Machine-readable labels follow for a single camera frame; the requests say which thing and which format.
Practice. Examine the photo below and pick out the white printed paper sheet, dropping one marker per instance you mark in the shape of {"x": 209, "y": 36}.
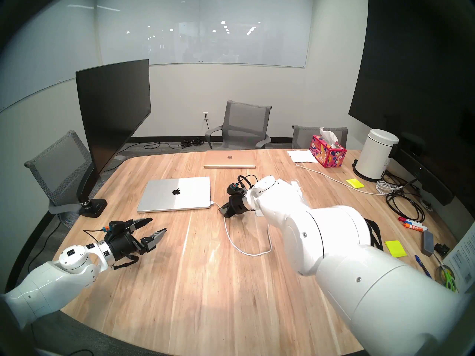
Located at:
{"x": 464, "y": 259}

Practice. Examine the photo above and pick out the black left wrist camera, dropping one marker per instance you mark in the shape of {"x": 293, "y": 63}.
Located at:
{"x": 115, "y": 224}

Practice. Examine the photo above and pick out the white cylindrical bin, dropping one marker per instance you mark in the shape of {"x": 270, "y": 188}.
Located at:
{"x": 373, "y": 155}

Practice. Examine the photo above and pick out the silver MacBook laptop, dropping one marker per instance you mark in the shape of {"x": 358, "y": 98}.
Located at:
{"x": 167, "y": 201}

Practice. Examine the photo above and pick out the large yellow sticky note pad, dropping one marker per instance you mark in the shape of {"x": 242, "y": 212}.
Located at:
{"x": 395, "y": 249}

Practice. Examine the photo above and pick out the grey whiteboard eraser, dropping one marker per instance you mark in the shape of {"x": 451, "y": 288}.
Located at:
{"x": 427, "y": 244}

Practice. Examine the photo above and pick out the wide glass wall whiteboard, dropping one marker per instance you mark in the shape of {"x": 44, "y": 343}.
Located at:
{"x": 204, "y": 25}

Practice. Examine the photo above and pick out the green scissors in cup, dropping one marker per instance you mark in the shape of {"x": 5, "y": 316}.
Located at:
{"x": 439, "y": 277}

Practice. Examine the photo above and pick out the small black clip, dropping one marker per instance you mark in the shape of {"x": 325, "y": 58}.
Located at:
{"x": 441, "y": 249}

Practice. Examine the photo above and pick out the gold MacBook laptop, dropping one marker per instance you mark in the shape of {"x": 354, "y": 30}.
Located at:
{"x": 222, "y": 160}

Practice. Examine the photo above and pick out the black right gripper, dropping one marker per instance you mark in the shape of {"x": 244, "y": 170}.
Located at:
{"x": 239, "y": 205}

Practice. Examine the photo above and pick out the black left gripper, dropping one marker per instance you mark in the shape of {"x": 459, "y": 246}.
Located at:
{"x": 124, "y": 244}

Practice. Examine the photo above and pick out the colourful floral tissue box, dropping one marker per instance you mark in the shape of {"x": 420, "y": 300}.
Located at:
{"x": 326, "y": 154}

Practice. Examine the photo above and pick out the grey mesh chair with armrests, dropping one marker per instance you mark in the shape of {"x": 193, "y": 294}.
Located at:
{"x": 245, "y": 118}

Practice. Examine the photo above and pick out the white paper napkin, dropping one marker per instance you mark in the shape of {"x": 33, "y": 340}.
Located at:
{"x": 302, "y": 157}

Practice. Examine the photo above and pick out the white power adapter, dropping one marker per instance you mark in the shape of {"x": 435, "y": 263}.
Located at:
{"x": 297, "y": 186}

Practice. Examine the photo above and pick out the whiteboard marker orange label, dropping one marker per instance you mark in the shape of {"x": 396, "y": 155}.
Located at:
{"x": 415, "y": 227}

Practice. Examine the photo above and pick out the blue ballpoint pen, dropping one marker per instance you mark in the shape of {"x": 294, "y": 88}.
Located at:
{"x": 423, "y": 267}

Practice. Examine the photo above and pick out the grey mesh armless chair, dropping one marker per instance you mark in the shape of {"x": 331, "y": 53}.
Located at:
{"x": 59, "y": 166}

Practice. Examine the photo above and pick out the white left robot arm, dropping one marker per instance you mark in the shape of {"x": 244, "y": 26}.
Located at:
{"x": 48, "y": 281}

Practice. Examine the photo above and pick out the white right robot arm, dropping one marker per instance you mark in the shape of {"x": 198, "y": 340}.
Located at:
{"x": 334, "y": 240}

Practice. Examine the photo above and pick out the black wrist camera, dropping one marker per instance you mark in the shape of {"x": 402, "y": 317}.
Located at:
{"x": 115, "y": 224}
{"x": 233, "y": 188}

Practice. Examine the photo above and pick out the large black wall television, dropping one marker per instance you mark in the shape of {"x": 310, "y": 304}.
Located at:
{"x": 415, "y": 81}

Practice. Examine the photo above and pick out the black curved desk monitor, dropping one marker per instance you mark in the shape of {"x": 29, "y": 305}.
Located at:
{"x": 111, "y": 110}

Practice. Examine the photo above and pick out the frosted glass wall panel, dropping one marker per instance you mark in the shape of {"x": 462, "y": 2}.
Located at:
{"x": 48, "y": 51}

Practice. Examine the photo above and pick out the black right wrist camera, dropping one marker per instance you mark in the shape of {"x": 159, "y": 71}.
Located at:
{"x": 233, "y": 188}

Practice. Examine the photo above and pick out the small yellow sticky note pad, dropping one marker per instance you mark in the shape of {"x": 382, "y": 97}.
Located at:
{"x": 355, "y": 183}

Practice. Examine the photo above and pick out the black plastic laptop stand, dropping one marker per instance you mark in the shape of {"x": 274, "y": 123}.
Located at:
{"x": 376, "y": 234}

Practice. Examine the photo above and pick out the grey mesh office chair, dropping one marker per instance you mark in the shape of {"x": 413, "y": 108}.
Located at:
{"x": 308, "y": 136}

